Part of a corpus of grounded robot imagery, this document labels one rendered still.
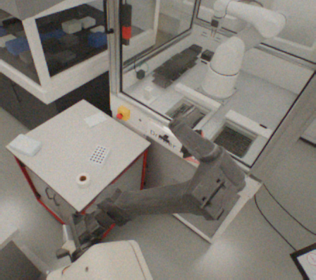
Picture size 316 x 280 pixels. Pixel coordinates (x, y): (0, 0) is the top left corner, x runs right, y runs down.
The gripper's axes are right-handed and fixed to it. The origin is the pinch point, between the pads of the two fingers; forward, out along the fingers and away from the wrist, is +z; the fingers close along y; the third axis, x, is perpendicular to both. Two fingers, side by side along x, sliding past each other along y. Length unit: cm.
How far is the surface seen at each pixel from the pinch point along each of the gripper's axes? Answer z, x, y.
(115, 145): -8, 62, 23
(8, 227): -26, 82, -38
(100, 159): -12, 61, 8
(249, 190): 42.6, 0.8, 12.6
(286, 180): 147, 16, 101
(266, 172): 31.8, -12.8, 11.8
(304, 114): 5.4, -38.2, 10.3
